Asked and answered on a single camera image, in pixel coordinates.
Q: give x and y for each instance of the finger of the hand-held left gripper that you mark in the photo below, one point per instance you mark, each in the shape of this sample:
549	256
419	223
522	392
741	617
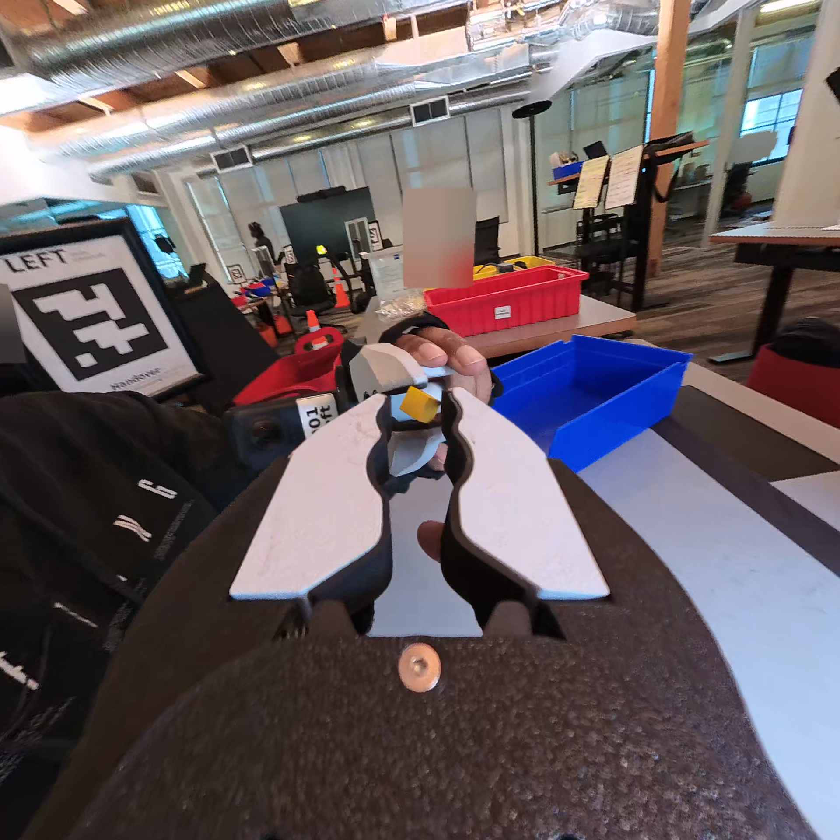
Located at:
410	456
387	371

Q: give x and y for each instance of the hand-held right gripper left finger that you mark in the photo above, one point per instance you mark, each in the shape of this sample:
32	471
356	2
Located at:
315	512

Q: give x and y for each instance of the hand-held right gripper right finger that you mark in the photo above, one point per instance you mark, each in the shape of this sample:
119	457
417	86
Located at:
518	518

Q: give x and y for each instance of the small yellow block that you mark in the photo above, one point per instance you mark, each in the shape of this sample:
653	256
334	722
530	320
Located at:
420	405

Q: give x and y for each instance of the blue plastic bin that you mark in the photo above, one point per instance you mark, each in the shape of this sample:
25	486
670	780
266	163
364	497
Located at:
590	394

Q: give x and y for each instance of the person's left hand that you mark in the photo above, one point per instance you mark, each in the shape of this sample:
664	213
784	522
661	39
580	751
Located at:
459	358

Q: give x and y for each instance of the clear plastic bag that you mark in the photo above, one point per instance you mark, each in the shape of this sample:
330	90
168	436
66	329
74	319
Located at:
400	307

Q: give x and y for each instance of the orange traffic cone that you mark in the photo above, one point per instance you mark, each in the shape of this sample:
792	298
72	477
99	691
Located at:
313	321
341	295

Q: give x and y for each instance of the clear plastic package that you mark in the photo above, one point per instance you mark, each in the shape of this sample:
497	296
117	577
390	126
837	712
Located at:
386	272

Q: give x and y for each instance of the black board panel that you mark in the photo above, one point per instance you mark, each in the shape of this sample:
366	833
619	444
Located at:
223	341

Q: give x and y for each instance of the black office chair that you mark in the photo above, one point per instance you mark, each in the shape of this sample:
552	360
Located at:
308	289
489	239

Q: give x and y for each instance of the red ribbed plastic bin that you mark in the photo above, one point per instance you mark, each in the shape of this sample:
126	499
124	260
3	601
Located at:
518	305

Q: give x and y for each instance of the large black screen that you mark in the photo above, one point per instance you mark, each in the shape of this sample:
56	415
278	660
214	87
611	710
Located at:
315	223

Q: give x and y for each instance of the yellow plastic bin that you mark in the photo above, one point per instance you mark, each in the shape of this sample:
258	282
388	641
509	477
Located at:
535	262

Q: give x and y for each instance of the black standing desk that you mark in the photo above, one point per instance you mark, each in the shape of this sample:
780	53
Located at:
617	243

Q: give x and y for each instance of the white flip chart board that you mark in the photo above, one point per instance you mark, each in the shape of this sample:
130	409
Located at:
590	182
623	176

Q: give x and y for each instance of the black floor lamp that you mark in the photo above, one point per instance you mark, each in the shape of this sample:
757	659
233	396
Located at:
533	108

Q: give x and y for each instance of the red fabric bin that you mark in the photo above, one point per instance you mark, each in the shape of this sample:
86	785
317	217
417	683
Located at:
794	394

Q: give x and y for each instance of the black bag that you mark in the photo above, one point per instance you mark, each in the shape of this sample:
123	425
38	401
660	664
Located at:
810	338

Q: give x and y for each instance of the wooden top desk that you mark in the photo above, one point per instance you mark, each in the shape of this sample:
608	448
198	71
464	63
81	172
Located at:
774	235

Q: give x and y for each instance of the wooden pillar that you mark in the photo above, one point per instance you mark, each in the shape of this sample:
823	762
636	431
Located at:
669	98

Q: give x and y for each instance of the silver round air duct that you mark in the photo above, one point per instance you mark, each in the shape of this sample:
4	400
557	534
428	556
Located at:
197	128

